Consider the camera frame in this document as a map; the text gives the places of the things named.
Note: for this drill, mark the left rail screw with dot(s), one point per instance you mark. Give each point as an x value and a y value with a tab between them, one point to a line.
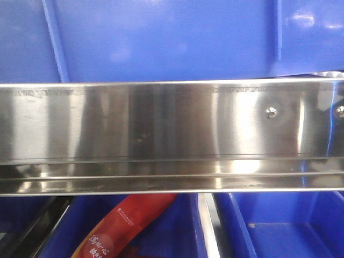
271	112

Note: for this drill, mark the lower right blue bin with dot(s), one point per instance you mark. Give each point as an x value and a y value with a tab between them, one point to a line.
283	224

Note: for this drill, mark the white ribbed object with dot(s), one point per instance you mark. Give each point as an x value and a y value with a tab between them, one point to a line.
330	74

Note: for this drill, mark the right rail screw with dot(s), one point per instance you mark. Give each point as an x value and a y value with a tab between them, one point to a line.
340	111

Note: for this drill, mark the stainless steel shelf rail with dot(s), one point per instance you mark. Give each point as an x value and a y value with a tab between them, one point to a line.
176	136

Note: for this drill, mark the rail screw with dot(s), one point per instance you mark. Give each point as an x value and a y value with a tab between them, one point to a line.
271	112
340	111

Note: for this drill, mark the red snack package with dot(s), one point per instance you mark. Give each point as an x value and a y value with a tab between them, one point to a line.
123	223

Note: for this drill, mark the large blue plastic bin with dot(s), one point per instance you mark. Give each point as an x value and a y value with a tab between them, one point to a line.
112	41

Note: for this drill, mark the steel shelf divider bar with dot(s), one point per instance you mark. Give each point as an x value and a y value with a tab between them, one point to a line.
216	241

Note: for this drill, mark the black shelf frame bar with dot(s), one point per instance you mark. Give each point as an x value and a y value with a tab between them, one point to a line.
28	222

